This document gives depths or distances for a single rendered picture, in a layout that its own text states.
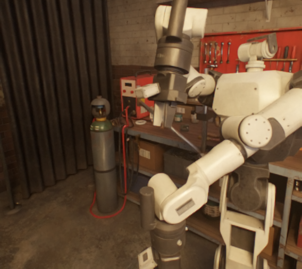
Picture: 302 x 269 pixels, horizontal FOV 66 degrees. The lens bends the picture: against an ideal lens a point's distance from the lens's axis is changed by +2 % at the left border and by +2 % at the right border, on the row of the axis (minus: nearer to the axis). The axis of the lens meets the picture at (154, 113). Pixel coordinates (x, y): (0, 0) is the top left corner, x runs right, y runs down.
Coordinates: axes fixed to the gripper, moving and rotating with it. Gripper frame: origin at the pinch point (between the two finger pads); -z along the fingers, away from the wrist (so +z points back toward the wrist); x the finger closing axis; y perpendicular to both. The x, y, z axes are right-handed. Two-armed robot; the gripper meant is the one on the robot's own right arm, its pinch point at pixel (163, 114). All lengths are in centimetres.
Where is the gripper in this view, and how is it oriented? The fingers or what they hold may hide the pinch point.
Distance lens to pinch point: 56.0
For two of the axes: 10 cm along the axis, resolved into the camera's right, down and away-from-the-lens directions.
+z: 1.7, -9.8, 0.4
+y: 8.3, 1.7, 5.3
